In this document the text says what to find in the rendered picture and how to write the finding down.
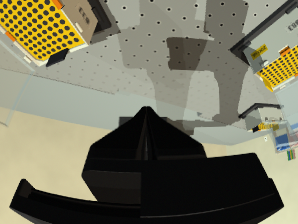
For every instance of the yellow tip rack with holes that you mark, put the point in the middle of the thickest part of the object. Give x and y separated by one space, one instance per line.
40 28
281 69

